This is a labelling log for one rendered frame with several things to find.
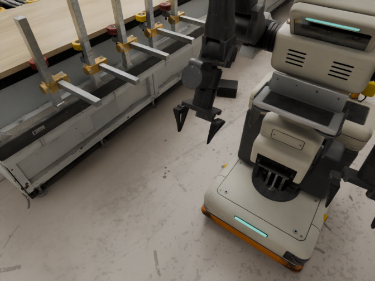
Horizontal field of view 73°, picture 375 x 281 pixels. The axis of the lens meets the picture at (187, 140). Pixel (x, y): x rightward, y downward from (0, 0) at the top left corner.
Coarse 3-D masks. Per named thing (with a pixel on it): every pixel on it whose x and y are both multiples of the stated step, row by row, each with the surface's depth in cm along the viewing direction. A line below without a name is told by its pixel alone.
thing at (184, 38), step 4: (140, 24) 170; (144, 24) 170; (144, 28) 170; (160, 28) 165; (160, 32) 164; (164, 32) 162; (168, 32) 160; (172, 32) 160; (168, 36) 162; (172, 36) 160; (176, 36) 158; (180, 36) 157; (184, 36) 156; (188, 36) 156; (180, 40) 158; (184, 40) 157; (188, 40) 155; (192, 40) 154
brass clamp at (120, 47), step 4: (128, 40) 150; (132, 40) 151; (136, 40) 154; (120, 44) 147; (124, 44) 147; (128, 44) 150; (116, 48) 149; (120, 48) 147; (124, 48) 149; (128, 48) 151; (120, 52) 149
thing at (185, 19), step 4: (164, 12) 184; (168, 12) 183; (164, 16) 186; (168, 16) 184; (180, 16) 178; (184, 16) 178; (180, 20) 180; (184, 20) 178; (188, 20) 176; (192, 20) 174; (196, 20) 173; (200, 20) 173; (196, 24) 174; (200, 24) 172
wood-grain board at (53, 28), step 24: (48, 0) 188; (96, 0) 188; (120, 0) 188; (168, 0) 188; (0, 24) 156; (48, 24) 156; (72, 24) 156; (96, 24) 156; (0, 48) 133; (24, 48) 133; (48, 48) 133; (0, 72) 116
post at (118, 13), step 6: (114, 0) 131; (114, 6) 133; (120, 6) 135; (114, 12) 136; (120, 12) 136; (114, 18) 139; (120, 18) 138; (120, 24) 140; (120, 30) 142; (120, 36) 145; (126, 36) 147; (120, 42) 148; (126, 54) 153; (126, 60) 155
